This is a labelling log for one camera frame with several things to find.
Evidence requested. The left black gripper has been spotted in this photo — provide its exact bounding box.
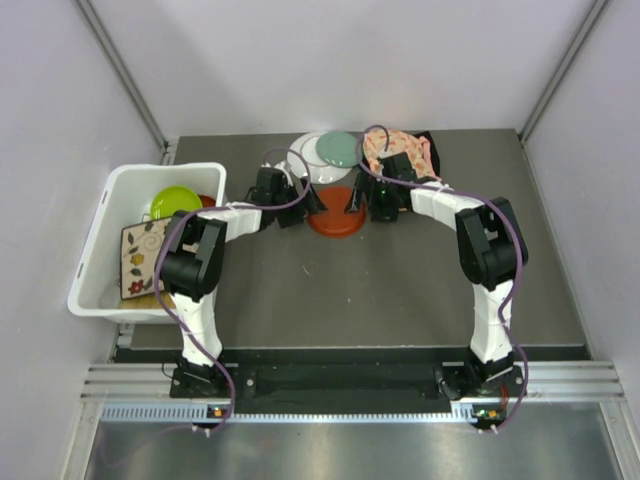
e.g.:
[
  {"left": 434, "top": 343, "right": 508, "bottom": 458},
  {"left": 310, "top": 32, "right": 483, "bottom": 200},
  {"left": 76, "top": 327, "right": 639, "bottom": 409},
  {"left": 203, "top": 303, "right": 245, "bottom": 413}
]
[{"left": 271, "top": 176, "right": 327, "bottom": 228}]

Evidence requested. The black square plate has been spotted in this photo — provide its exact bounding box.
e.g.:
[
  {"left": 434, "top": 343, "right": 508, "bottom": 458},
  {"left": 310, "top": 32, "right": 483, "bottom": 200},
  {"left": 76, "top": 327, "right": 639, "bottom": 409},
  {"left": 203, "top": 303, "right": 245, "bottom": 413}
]
[{"left": 119, "top": 217, "right": 171, "bottom": 300}]

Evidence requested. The grey cable duct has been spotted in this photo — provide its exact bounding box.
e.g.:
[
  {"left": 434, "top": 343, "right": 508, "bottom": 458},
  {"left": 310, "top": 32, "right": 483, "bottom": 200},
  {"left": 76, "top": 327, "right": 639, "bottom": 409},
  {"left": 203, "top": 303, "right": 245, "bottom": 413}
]
[{"left": 98, "top": 397, "right": 514, "bottom": 427}]

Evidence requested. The red round plate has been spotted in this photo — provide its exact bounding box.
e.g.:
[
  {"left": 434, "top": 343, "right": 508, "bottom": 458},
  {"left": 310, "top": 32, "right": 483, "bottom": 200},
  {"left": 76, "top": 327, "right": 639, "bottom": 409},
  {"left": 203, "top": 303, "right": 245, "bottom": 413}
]
[{"left": 198, "top": 195, "right": 216, "bottom": 210}]

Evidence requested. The white plastic bin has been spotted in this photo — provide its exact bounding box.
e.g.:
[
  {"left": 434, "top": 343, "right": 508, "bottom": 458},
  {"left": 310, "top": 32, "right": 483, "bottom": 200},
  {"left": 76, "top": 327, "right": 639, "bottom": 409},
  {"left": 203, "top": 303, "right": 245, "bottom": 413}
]
[{"left": 67, "top": 162, "right": 227, "bottom": 324}]

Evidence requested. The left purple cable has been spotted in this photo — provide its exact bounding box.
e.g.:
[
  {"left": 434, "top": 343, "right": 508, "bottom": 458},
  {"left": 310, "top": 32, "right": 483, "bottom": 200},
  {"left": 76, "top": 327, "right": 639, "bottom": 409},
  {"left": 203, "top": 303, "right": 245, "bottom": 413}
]
[{"left": 153, "top": 147, "right": 314, "bottom": 434}]

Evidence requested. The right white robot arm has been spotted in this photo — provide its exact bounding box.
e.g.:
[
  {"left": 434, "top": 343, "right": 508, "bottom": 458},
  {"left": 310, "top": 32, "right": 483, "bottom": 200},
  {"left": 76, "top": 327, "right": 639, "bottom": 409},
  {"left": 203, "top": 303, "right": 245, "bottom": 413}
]
[{"left": 345, "top": 153, "right": 528, "bottom": 396}]

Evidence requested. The black cloth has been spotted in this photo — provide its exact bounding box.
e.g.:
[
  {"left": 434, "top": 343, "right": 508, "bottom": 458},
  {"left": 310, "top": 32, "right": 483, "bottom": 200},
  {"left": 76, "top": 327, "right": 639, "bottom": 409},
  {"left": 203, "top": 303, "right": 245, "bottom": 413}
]
[{"left": 356, "top": 131, "right": 441, "bottom": 185}]

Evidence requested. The yellow woven square plate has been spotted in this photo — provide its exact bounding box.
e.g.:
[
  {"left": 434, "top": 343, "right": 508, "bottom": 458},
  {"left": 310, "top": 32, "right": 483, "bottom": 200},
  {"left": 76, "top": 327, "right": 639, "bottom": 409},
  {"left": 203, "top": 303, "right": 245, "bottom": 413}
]
[{"left": 119, "top": 292, "right": 175, "bottom": 310}]

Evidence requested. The white round rimmed plate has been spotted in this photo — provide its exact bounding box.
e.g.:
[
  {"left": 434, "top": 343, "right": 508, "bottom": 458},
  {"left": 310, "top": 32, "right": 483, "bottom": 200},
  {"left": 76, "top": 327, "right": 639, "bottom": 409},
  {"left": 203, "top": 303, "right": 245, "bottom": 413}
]
[{"left": 289, "top": 131, "right": 351, "bottom": 185}]

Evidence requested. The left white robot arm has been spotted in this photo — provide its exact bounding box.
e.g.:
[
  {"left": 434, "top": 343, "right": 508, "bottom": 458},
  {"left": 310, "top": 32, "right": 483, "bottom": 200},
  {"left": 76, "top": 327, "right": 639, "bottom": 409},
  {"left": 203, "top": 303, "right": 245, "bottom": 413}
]
[{"left": 155, "top": 166, "right": 328, "bottom": 397}]

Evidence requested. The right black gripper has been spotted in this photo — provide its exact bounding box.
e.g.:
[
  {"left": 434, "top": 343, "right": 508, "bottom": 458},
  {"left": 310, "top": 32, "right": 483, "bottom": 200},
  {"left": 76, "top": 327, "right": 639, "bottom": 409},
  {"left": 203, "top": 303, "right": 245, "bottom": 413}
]
[{"left": 345, "top": 173, "right": 399, "bottom": 224}]

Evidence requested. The floral pink cloth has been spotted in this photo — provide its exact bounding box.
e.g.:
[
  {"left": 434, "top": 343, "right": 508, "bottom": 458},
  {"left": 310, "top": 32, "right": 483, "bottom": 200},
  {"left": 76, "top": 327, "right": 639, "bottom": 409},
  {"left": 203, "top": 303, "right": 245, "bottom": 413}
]
[{"left": 363, "top": 128, "right": 441, "bottom": 180}]

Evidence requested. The pale green patterned plate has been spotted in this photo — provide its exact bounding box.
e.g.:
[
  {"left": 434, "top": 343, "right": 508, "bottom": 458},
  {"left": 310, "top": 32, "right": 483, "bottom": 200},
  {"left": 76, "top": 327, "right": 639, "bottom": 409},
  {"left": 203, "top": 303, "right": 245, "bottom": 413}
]
[{"left": 316, "top": 131, "right": 358, "bottom": 168}]

